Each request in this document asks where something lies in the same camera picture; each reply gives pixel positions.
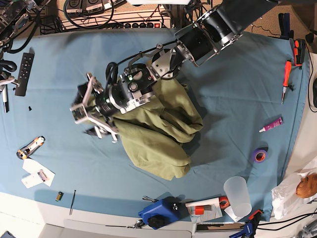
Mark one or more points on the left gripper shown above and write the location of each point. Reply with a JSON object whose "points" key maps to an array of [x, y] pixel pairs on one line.
{"points": [[84, 109]]}

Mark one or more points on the black remote control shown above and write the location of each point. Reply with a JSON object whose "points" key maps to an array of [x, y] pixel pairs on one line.
{"points": [[24, 74]]}

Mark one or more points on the purple tape roll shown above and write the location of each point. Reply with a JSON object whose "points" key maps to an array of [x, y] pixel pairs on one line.
{"points": [[259, 155]]}

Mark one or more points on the white paper cards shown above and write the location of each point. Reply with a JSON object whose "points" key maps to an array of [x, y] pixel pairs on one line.
{"points": [[37, 174]]}

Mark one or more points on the black tweezers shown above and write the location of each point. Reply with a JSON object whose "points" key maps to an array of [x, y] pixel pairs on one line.
{"points": [[72, 202]]}

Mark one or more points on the translucent plastic cup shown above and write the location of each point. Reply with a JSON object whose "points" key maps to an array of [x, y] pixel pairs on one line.
{"points": [[237, 193]]}

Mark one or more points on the pink glue tube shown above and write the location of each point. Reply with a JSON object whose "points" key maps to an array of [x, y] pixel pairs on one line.
{"points": [[272, 125]]}

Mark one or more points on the orange screwdriver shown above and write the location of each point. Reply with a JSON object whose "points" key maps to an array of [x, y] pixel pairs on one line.
{"points": [[287, 70]]}

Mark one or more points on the orange tape roll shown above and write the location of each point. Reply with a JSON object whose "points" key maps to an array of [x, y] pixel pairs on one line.
{"points": [[223, 202]]}

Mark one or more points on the olive green t-shirt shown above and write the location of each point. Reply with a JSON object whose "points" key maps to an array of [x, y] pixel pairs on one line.
{"points": [[152, 134]]}

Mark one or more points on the white plastic bag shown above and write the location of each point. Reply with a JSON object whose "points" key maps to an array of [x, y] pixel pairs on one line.
{"points": [[295, 190]]}

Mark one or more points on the blue plastic box device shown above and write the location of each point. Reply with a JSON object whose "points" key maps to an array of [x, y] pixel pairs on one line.
{"points": [[162, 212]]}

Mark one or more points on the orange utility knife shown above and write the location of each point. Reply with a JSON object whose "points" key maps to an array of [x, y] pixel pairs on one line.
{"points": [[30, 148]]}

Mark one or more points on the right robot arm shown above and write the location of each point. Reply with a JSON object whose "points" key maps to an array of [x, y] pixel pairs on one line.
{"points": [[15, 18]]}

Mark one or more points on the white black marker pen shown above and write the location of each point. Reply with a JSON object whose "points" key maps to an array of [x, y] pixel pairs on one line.
{"points": [[5, 99]]}

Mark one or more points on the orange black tool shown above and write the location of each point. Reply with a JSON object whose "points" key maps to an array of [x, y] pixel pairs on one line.
{"points": [[298, 47]]}

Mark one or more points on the blue table cloth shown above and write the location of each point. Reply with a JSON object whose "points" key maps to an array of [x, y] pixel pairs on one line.
{"points": [[237, 93]]}

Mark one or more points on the small green battery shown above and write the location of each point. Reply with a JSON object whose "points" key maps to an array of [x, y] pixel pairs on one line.
{"points": [[59, 196]]}

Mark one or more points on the blue clamp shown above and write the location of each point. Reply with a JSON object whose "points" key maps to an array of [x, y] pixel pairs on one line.
{"points": [[249, 229]]}

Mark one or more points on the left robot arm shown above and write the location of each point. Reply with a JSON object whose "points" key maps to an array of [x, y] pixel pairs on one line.
{"points": [[198, 42]]}

